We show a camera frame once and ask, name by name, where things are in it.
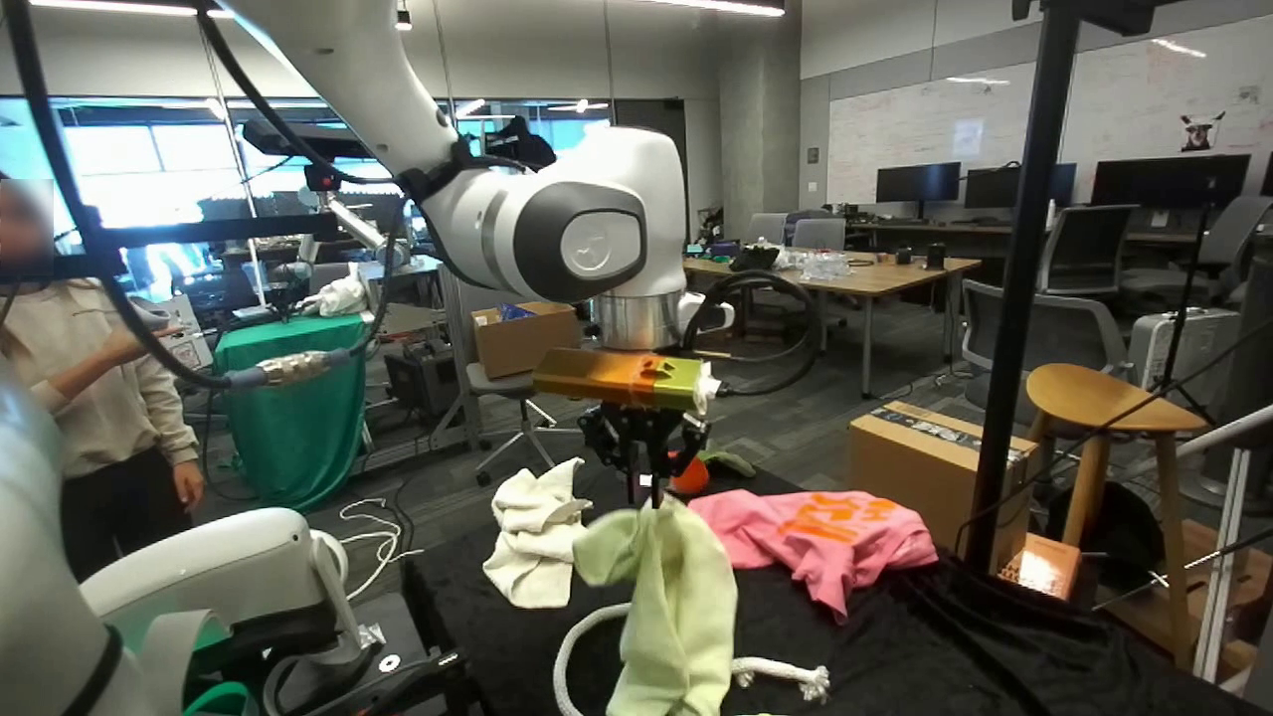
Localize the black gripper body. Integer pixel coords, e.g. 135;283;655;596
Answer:
579;400;709;503

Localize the orange plush carrot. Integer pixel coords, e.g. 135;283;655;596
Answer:
670;454;757;498

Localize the white towel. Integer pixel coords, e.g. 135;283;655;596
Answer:
483;456;591;609

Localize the light yellow cloth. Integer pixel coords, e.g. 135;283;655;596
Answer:
574;498;741;716

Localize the pink shirt orange print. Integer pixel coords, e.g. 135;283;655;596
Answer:
693;488;939;616

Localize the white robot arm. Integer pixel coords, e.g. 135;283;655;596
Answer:
183;0;688;355

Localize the wooden conference table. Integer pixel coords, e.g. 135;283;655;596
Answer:
679;246;988;400

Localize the cardboard box on floor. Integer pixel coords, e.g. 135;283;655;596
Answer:
847;400;983;556

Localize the grey office chair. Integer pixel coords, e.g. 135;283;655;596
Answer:
1022;204;1135;372

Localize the wooden stool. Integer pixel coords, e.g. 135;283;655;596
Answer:
1022;356;1208;667

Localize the person in beige sweater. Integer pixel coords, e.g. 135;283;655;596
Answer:
0;169;211;579

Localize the black camera stand pole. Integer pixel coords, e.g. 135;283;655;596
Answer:
963;0;1168;578

